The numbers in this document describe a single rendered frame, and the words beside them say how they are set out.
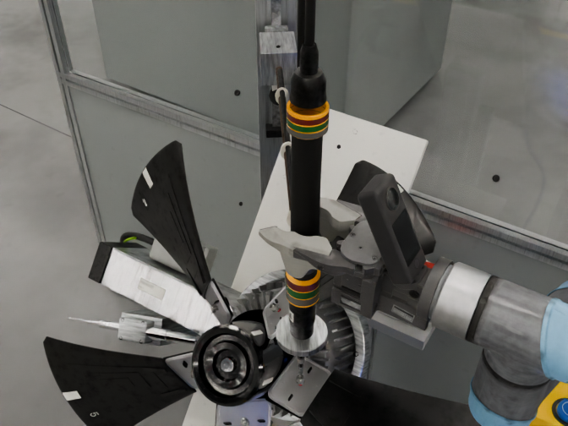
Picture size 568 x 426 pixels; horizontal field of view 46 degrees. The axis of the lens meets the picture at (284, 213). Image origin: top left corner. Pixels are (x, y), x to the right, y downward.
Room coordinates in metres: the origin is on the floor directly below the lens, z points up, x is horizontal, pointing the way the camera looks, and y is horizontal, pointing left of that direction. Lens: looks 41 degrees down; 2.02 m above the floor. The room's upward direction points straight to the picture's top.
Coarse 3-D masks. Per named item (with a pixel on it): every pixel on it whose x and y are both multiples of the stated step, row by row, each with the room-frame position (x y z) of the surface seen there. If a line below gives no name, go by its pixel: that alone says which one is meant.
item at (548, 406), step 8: (560, 384) 0.66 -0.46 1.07; (552, 392) 0.64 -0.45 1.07; (560, 392) 0.64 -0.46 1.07; (544, 400) 0.63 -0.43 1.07; (552, 400) 0.63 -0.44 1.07; (560, 400) 0.62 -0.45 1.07; (544, 408) 0.61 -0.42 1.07; (552, 408) 0.61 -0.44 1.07; (544, 416) 0.60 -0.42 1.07; (552, 416) 0.60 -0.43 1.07; (536, 424) 0.59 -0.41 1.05; (544, 424) 0.59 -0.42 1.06; (552, 424) 0.58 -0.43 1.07; (560, 424) 0.58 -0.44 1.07
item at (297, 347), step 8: (280, 320) 0.60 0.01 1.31; (288, 320) 0.60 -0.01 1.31; (320, 320) 0.60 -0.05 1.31; (280, 328) 0.58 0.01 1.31; (288, 328) 0.58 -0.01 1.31; (320, 328) 0.58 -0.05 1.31; (280, 336) 0.57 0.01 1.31; (288, 336) 0.57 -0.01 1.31; (312, 336) 0.57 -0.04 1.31; (320, 336) 0.57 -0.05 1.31; (280, 344) 0.56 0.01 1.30; (288, 344) 0.55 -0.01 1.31; (296, 344) 0.55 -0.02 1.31; (304, 344) 0.55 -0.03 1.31; (312, 344) 0.55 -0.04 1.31; (320, 344) 0.55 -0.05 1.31; (288, 352) 0.55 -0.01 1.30; (296, 352) 0.54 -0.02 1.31; (304, 352) 0.54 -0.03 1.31; (312, 352) 0.55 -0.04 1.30
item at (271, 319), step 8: (280, 296) 0.70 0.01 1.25; (280, 304) 0.67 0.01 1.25; (288, 304) 0.66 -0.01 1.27; (264, 312) 0.68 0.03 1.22; (272, 312) 0.67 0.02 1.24; (280, 312) 0.66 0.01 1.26; (288, 312) 0.64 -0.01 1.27; (272, 320) 0.65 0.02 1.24; (272, 328) 0.63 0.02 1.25; (272, 336) 0.61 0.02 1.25
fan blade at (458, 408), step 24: (336, 384) 0.57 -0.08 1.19; (360, 384) 0.58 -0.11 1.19; (384, 384) 0.58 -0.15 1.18; (312, 408) 0.53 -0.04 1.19; (336, 408) 0.54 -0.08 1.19; (360, 408) 0.54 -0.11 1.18; (384, 408) 0.54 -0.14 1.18; (408, 408) 0.54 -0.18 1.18; (432, 408) 0.54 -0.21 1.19; (456, 408) 0.54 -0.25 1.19
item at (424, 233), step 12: (360, 168) 0.82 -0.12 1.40; (372, 168) 0.80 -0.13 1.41; (348, 180) 0.82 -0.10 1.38; (360, 180) 0.80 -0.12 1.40; (348, 192) 0.79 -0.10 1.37; (408, 204) 0.70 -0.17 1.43; (420, 216) 0.68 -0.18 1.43; (420, 228) 0.66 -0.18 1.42; (336, 240) 0.71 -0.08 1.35; (420, 240) 0.64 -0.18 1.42; (432, 240) 0.64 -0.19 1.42; (432, 252) 0.62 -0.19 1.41; (324, 276) 0.66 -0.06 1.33; (324, 288) 0.64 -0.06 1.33; (324, 300) 0.62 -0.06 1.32
